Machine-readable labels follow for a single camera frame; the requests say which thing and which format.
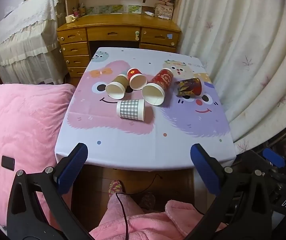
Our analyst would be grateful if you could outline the decorated storage box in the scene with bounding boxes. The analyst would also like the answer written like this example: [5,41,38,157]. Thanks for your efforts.
[154,3,175,20]

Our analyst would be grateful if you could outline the small red paper cup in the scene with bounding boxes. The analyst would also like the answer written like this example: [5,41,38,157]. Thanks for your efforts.
[127,68,148,90]

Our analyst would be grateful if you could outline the grey checked paper cup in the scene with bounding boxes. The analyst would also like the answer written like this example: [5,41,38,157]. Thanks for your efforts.
[116,99,145,122]

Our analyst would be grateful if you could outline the person's pink robe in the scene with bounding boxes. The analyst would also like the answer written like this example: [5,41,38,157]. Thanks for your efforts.
[89,194,228,240]

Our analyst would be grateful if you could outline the cartoon printed tablecloth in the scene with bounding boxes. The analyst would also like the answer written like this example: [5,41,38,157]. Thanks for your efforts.
[54,47,237,172]

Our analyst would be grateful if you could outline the wooden desk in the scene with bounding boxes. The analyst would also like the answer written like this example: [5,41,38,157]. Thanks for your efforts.
[57,14,182,85]

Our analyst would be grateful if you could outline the large red patterned paper cup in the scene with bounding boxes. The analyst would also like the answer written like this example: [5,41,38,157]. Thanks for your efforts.
[142,68,175,106]

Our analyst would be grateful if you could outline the white floral curtain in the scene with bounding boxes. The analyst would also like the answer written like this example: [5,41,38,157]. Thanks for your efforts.
[177,0,286,153]

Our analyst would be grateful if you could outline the dark patterned paper cup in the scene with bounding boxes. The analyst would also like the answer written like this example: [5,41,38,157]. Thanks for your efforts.
[174,77,203,97]

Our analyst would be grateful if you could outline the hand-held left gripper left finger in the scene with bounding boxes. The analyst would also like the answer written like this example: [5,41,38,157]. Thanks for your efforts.
[6,142,93,240]

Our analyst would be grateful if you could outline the small black flat device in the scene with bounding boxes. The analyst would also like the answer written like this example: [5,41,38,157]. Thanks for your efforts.
[1,155,16,171]

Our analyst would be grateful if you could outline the pink fleece blanket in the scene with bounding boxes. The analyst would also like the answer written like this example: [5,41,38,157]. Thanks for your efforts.
[0,83,77,230]

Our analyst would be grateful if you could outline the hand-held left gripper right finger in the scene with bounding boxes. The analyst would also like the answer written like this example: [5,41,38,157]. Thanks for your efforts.
[183,144,274,240]

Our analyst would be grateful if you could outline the brown paper cup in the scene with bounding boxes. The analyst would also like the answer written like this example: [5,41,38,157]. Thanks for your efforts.
[105,74,129,100]

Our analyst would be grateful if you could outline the black cable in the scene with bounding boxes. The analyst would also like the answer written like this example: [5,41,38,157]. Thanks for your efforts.
[115,174,163,240]

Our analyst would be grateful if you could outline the patterned slipper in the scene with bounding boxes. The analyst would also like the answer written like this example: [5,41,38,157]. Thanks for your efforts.
[108,180,125,198]
[140,192,156,210]

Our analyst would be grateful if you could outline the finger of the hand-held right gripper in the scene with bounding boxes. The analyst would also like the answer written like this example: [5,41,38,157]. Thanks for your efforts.
[262,147,286,180]

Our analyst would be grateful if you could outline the white lace-covered piano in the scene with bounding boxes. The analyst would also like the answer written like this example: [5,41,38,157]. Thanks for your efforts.
[0,0,70,84]

